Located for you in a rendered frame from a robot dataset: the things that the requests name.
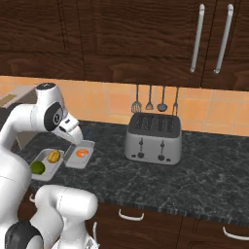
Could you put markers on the dark wood wall cupboard door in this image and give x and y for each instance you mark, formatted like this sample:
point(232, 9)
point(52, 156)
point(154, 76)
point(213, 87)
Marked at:
point(35, 35)
point(241, 45)
point(136, 39)

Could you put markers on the hanging grey meat fork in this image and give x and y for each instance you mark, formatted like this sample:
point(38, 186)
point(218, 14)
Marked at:
point(175, 103)

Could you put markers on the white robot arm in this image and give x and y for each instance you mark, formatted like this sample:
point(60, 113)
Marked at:
point(19, 181)

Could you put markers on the silver four-slot toaster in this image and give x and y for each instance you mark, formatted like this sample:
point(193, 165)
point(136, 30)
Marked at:
point(153, 146)

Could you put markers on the green lime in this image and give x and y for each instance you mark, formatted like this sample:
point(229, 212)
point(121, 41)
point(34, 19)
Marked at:
point(37, 168)

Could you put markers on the orange shrimp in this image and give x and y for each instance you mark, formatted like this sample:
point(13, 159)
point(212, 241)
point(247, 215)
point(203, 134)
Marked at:
point(82, 153)

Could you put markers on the hanging grey small spatula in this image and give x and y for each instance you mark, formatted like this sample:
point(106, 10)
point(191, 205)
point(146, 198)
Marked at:
point(149, 104)

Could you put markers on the grey meat container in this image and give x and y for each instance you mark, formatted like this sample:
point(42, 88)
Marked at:
point(78, 160)

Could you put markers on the dark wood drawer front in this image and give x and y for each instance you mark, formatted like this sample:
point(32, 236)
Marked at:
point(142, 233)
point(207, 236)

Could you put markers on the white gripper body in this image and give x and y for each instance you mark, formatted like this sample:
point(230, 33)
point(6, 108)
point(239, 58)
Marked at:
point(73, 133)

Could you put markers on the hanging grey ladle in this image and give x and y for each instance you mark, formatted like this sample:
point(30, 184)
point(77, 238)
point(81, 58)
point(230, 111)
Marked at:
point(161, 106)

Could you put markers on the yellow squash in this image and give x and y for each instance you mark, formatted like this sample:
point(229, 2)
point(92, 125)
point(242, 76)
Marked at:
point(53, 156)

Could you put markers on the dark wood base cupboard door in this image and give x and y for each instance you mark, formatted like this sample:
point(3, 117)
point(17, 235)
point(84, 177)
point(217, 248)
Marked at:
point(26, 210)

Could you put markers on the hanging grey slotted spatula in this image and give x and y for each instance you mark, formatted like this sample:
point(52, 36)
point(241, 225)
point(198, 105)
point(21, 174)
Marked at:
point(136, 105)

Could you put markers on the grey vegetable container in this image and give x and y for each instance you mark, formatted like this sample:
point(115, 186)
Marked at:
point(48, 168)

